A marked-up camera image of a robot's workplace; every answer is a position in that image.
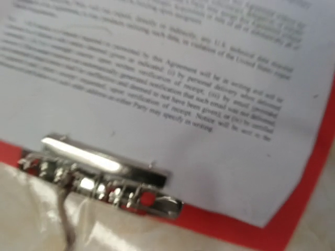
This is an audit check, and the printed paper sheet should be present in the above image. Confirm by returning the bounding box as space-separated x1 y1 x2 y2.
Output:
1 1 334 227

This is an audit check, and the metal folder clip bottom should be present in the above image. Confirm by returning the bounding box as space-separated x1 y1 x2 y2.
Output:
17 133 184 251

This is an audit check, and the red clip file folder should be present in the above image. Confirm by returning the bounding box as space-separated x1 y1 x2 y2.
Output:
1 69 334 250

